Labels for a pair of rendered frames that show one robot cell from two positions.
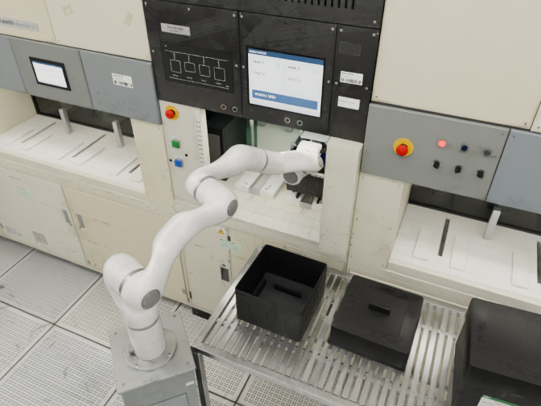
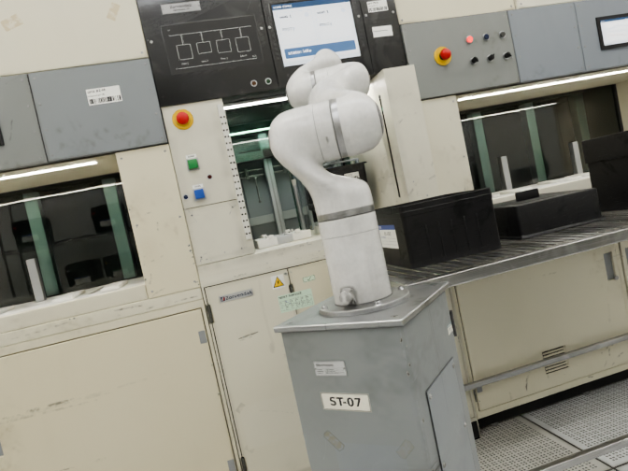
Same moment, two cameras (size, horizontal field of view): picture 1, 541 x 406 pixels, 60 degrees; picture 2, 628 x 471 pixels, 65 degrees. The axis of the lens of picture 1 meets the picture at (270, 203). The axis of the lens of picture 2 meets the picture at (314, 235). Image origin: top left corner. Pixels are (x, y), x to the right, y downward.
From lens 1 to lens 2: 1.73 m
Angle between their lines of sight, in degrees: 48
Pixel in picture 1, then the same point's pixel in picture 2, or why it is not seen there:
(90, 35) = (49, 49)
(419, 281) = not seen: hidden behind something
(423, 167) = (464, 70)
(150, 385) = (422, 317)
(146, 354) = (380, 278)
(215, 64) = (235, 34)
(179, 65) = (190, 49)
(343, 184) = (411, 111)
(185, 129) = (205, 136)
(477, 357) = not seen: outside the picture
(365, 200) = (431, 135)
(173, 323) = not seen: hidden behind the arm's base
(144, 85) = (140, 91)
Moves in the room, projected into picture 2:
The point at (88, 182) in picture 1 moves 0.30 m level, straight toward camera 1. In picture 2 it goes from (21, 324) to (86, 316)
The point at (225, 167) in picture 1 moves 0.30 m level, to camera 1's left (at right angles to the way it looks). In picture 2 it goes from (329, 59) to (236, 57)
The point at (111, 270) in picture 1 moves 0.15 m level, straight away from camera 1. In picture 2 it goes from (297, 111) to (236, 131)
